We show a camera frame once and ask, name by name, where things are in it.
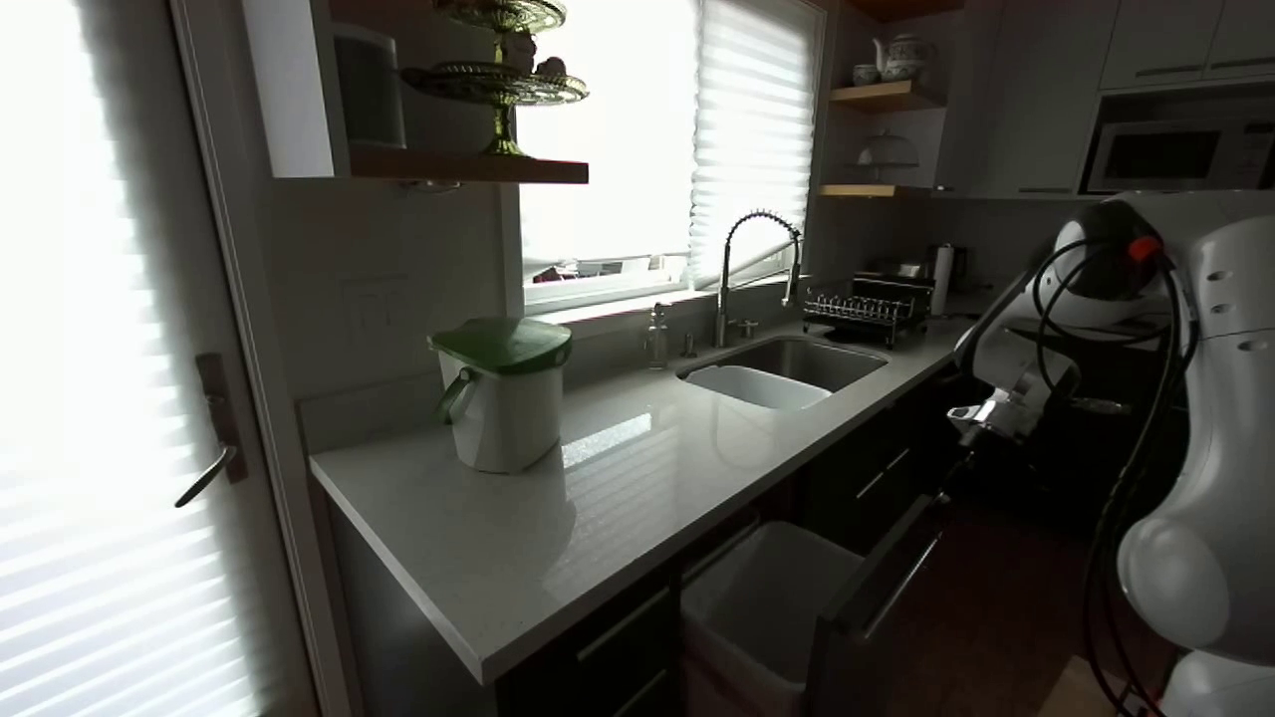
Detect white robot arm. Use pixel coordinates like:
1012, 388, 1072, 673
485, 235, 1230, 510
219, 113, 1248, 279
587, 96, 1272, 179
948, 190, 1275, 717

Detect soap dispenser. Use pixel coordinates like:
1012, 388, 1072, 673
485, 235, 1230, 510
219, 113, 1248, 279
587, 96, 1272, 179
647, 303, 669, 365

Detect white compost bin green lid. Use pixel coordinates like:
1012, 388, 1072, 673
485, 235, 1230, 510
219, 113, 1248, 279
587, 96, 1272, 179
430, 317, 575, 475

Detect white sink basin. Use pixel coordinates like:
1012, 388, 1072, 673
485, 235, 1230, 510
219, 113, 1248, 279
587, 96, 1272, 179
680, 333, 882, 410

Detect chrome kitchen faucet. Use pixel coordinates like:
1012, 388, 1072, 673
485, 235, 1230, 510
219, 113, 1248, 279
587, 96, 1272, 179
712, 209, 805, 351

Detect lower corner wooden shelf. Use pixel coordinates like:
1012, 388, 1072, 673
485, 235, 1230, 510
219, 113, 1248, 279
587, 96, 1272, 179
821, 182, 929, 199

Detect corner wooden shelf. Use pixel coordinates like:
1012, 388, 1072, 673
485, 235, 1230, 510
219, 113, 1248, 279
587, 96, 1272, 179
821, 182, 929, 199
829, 81, 939, 114

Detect black dish rack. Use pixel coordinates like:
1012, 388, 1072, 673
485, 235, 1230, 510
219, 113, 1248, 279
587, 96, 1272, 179
802, 274, 932, 348

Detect green glass plates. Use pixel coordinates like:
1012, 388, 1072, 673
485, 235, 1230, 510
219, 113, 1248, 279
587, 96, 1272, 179
404, 0, 591, 108

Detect upper corner wooden shelf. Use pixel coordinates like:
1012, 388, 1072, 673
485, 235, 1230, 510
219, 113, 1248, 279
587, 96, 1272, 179
829, 81, 939, 114

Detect built-in microwave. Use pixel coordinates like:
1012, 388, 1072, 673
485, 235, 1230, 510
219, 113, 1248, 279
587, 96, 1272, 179
1085, 118, 1275, 195

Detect wooden wall shelf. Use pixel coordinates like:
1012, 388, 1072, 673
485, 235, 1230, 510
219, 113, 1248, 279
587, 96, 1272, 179
334, 147, 591, 182

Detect door handle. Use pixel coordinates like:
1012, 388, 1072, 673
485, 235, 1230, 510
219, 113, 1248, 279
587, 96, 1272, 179
176, 351, 245, 506

